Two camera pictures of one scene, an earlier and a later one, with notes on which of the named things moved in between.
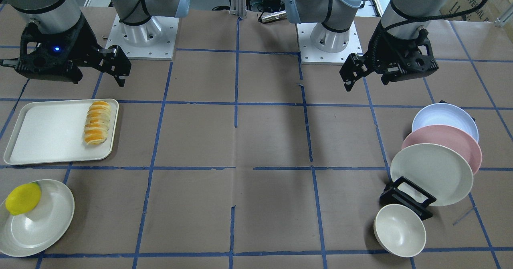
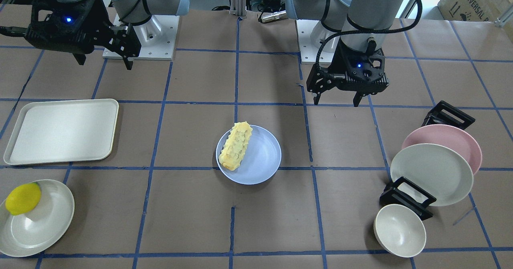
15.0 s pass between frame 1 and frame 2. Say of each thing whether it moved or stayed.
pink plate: stayed
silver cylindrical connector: stayed
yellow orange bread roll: moved
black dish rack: stayed
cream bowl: stayed
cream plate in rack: stayed
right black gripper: moved
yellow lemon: stayed
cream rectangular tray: stayed
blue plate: moved
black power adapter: stayed
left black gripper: moved
